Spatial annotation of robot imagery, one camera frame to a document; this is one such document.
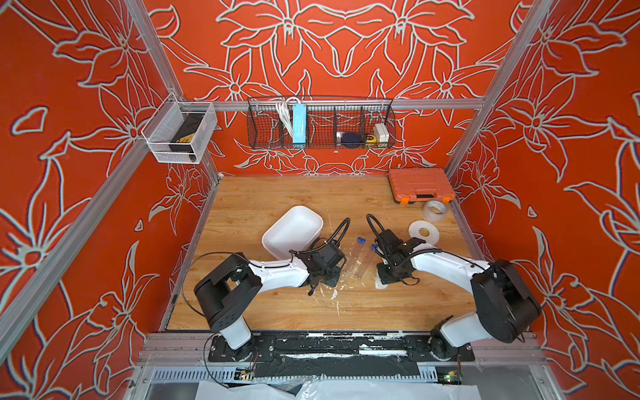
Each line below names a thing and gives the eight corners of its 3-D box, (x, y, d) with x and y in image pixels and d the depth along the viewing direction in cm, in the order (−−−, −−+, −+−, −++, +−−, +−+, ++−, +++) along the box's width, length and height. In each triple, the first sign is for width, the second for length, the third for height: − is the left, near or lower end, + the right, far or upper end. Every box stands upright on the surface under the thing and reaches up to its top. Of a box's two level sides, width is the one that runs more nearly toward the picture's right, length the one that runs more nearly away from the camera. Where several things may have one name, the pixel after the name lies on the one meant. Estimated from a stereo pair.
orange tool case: (395, 204, 110) (397, 196, 106) (387, 175, 122) (389, 168, 118) (452, 204, 110) (457, 196, 106) (439, 175, 122) (443, 167, 118)
